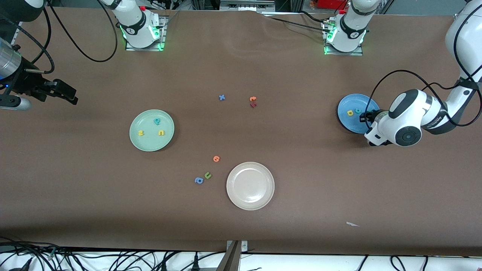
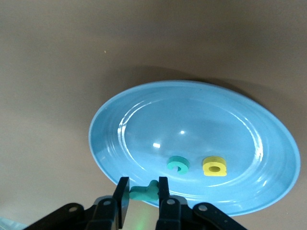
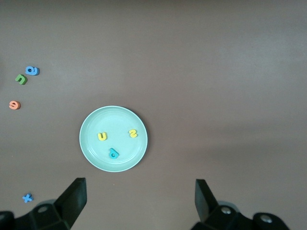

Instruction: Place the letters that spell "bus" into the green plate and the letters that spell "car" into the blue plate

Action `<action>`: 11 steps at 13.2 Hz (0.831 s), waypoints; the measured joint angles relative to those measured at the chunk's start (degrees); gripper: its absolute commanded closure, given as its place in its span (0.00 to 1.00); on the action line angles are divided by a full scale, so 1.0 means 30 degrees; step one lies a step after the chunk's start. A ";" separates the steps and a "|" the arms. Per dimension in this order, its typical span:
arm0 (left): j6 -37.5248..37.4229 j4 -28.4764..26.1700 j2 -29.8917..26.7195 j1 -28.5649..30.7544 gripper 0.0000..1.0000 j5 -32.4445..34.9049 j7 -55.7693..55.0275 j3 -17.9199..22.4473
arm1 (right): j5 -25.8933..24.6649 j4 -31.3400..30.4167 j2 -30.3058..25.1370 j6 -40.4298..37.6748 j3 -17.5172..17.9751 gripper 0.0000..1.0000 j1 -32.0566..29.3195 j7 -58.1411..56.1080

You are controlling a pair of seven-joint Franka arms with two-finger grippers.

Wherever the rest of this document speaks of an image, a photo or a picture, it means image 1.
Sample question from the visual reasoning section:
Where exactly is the silver metal box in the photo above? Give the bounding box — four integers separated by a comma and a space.
220, 0, 276, 12

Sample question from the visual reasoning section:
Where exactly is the green plate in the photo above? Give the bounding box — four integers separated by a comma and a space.
129, 109, 175, 152

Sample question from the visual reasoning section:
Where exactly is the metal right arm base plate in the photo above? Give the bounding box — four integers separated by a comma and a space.
125, 15, 167, 52

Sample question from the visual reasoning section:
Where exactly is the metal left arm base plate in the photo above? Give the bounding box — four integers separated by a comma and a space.
323, 19, 364, 56

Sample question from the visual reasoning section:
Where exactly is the brown table cover sheet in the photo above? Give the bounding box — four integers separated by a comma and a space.
0, 7, 482, 257

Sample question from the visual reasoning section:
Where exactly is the aluminium table leg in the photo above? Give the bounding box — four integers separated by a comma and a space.
216, 241, 241, 271

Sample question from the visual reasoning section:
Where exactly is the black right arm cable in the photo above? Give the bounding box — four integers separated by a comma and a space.
0, 0, 118, 74

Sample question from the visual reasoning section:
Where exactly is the blue plate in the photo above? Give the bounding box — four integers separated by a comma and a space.
337, 93, 381, 134

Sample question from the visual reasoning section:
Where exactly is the beige plate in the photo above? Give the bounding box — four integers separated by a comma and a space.
226, 161, 275, 211

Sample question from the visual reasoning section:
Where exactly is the aluminium frame rail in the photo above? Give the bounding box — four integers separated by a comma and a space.
13, 15, 27, 40

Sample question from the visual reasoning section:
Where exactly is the silver corner bracket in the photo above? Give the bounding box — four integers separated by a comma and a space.
227, 240, 249, 252

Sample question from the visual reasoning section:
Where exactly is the red background object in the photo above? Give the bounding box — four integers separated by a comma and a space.
317, 0, 348, 10

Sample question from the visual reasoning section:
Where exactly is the black base cable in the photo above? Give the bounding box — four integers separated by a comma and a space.
299, 11, 332, 23
260, 15, 334, 30

